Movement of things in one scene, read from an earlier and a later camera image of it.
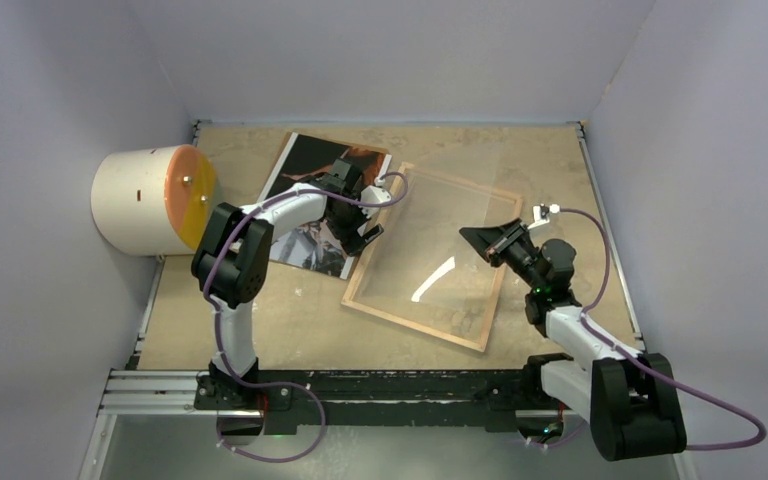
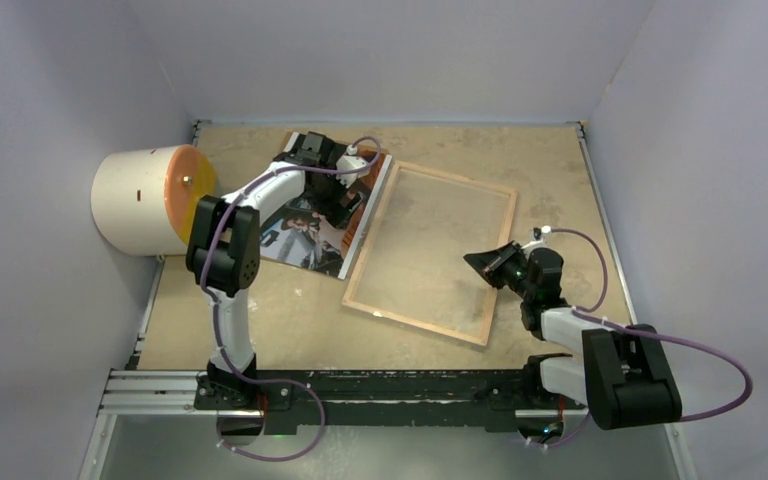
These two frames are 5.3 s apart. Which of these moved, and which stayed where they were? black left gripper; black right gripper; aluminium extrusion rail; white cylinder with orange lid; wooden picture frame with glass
Moved: black right gripper; black left gripper
Stayed: aluminium extrusion rail; white cylinder with orange lid; wooden picture frame with glass
